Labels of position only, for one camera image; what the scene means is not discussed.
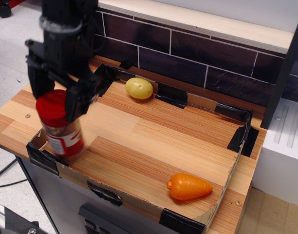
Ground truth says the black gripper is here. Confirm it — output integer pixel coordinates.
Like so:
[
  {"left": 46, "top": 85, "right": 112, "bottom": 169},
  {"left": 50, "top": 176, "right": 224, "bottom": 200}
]
[{"left": 25, "top": 0, "right": 100, "bottom": 122}]

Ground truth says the red-capped spice bottle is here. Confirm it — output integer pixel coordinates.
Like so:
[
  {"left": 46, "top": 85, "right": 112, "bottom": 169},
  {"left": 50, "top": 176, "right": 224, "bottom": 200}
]
[{"left": 36, "top": 89, "right": 84, "bottom": 165}]

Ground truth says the cardboard fence with black tape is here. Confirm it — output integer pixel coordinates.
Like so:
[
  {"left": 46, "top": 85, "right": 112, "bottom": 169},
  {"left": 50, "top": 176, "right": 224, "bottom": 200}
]
[{"left": 26, "top": 63, "right": 260, "bottom": 234}]

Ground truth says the yellow toy potato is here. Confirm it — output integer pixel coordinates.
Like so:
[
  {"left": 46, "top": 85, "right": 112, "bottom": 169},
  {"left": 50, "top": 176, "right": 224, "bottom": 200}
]
[{"left": 125, "top": 78, "right": 153, "bottom": 100}]

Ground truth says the black caster wheel top left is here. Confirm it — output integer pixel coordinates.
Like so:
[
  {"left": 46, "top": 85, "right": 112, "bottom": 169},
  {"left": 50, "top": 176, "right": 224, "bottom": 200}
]
[{"left": 0, "top": 0, "right": 12, "bottom": 18}]

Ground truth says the black oven control panel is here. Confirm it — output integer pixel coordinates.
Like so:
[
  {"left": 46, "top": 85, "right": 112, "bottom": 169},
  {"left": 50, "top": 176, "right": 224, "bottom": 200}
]
[{"left": 78, "top": 205, "right": 149, "bottom": 234}]

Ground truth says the orange toy carrot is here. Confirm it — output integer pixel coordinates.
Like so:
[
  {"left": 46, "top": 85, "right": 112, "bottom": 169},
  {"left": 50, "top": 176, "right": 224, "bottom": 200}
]
[{"left": 167, "top": 173, "right": 213, "bottom": 200}]

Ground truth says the white grooved sink block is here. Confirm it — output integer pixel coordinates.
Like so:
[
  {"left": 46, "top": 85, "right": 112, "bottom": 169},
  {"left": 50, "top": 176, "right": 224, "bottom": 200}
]
[{"left": 252, "top": 98, "right": 298, "bottom": 205}]

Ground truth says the black floor cable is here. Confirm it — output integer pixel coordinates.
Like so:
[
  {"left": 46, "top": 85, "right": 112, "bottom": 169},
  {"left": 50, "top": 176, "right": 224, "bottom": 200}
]
[{"left": 0, "top": 158, "right": 28, "bottom": 188}]

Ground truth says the black metal bracket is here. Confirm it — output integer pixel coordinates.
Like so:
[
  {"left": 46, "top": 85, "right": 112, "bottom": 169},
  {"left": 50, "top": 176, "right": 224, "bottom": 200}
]
[{"left": 0, "top": 204, "right": 44, "bottom": 234}]

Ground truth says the dark frame with tile backsplash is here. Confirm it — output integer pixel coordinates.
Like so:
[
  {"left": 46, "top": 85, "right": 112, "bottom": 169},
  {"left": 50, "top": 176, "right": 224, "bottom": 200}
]
[{"left": 90, "top": 0, "right": 298, "bottom": 129}]

